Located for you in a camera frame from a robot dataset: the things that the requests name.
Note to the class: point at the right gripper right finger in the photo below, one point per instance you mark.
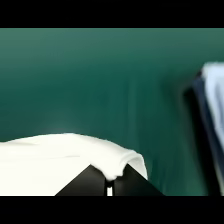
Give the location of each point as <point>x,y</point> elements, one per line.
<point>133,185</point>

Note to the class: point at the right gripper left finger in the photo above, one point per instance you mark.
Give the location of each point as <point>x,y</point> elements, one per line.
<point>86,184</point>

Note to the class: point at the white T-shirt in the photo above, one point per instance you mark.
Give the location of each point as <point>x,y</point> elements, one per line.
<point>50,163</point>

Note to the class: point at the pale blue garment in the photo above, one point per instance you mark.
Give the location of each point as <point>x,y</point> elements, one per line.
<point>216,96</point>

